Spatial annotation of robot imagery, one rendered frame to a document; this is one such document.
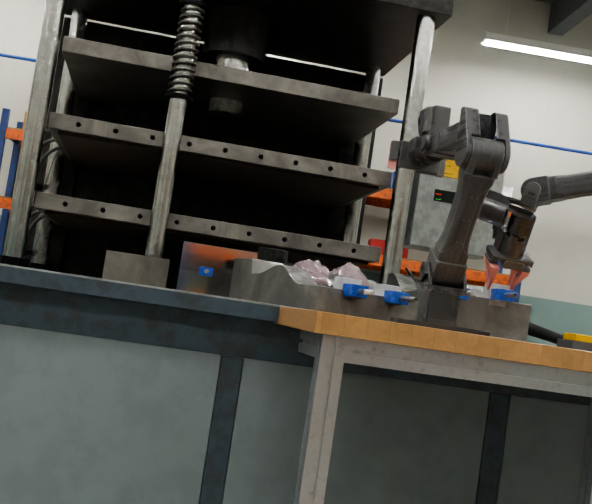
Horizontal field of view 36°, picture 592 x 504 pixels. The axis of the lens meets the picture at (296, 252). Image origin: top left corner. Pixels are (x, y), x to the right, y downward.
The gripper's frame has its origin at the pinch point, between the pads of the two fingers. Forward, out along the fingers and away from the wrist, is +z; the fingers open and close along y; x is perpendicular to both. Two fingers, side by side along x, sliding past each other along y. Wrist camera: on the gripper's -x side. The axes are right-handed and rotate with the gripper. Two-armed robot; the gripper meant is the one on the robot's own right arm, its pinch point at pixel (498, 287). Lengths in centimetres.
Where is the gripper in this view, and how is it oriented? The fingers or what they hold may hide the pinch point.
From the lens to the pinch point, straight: 222.0
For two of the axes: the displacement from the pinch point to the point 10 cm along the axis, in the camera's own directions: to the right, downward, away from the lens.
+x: 0.8, 4.4, -8.9
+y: -9.7, -1.6, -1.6
